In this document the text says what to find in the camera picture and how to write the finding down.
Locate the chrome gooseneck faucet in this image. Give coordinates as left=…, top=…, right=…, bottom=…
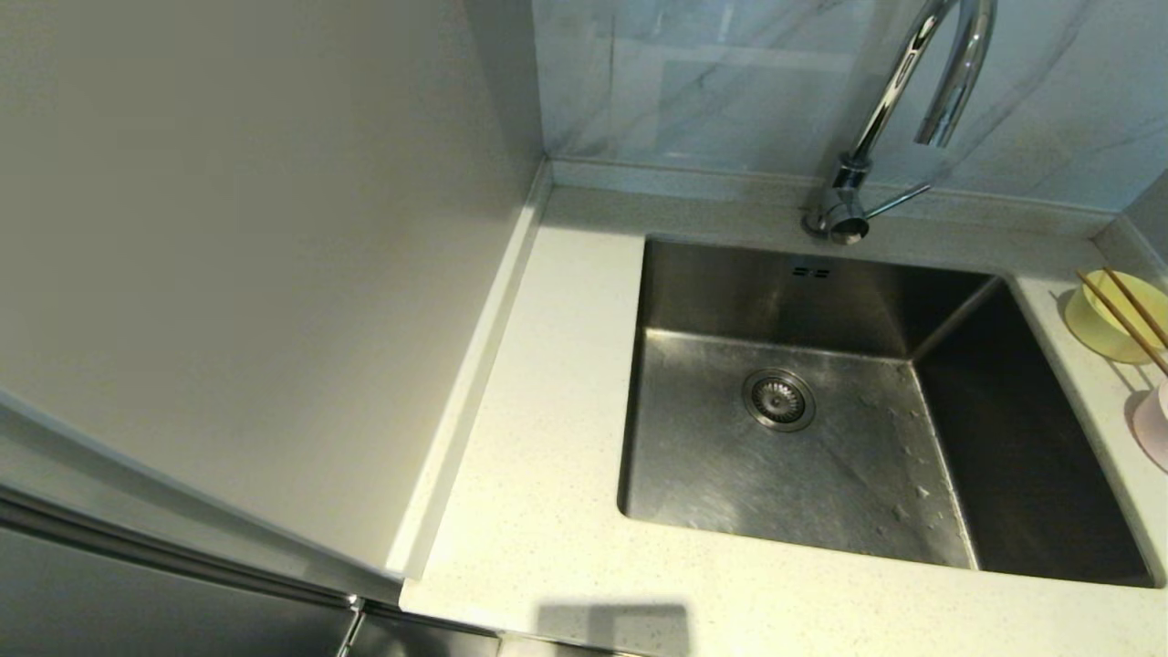
left=801, top=0, right=997, bottom=245

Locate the yellow plastic bowl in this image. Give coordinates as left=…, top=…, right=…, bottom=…
left=1064, top=270, right=1168, bottom=366

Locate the wooden chopstick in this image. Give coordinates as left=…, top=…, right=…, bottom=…
left=1102, top=266, right=1168, bottom=349
left=1077, top=268, right=1168, bottom=377

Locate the pink plastic bowl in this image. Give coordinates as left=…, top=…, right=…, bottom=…
left=1133, top=379, right=1168, bottom=473

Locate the stainless steel sink basin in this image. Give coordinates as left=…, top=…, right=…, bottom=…
left=617, top=233, right=1166, bottom=589

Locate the round metal drain strainer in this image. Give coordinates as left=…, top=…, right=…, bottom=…
left=741, top=367, right=818, bottom=433

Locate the grey base cabinet front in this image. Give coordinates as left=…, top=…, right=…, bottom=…
left=351, top=607, right=503, bottom=657

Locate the beige tall cabinet side panel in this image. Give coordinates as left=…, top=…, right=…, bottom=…
left=0, top=0, right=548, bottom=585

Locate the chrome door trim strip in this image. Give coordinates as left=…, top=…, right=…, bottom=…
left=0, top=488, right=361, bottom=614

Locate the grey tall cabinet door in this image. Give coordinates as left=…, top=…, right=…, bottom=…
left=0, top=388, right=402, bottom=657

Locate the chrome cabinet handle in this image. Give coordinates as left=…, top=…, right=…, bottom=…
left=336, top=598, right=366, bottom=657

